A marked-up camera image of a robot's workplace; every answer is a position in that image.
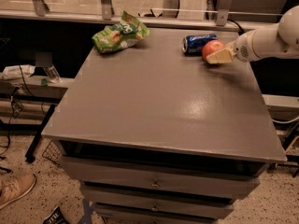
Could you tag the blue pepsi can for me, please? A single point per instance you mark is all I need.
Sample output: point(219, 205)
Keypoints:
point(195, 43)

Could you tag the red apple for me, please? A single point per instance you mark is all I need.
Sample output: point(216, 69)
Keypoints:
point(211, 47)

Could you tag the clear plastic water bottle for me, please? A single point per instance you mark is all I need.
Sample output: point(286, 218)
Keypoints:
point(52, 74)

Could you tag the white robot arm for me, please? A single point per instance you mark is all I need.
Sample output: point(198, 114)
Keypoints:
point(279, 40)

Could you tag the low grey shelf bench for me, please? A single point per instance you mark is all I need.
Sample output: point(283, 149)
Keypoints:
point(34, 96)

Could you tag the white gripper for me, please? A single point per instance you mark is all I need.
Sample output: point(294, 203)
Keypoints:
point(244, 48)

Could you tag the black wire basket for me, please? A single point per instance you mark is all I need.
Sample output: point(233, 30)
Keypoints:
point(52, 154)

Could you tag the white tissue pack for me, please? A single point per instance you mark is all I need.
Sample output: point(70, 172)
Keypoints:
point(18, 71)

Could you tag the grey drawer cabinet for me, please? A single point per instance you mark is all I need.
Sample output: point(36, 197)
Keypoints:
point(156, 136)

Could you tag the green chip bag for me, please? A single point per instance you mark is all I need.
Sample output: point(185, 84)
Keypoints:
point(122, 35)

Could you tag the black snack packet on floor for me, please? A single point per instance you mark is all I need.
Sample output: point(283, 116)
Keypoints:
point(56, 217)

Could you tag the tan shoe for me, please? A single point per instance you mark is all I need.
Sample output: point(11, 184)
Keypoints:
point(14, 189)

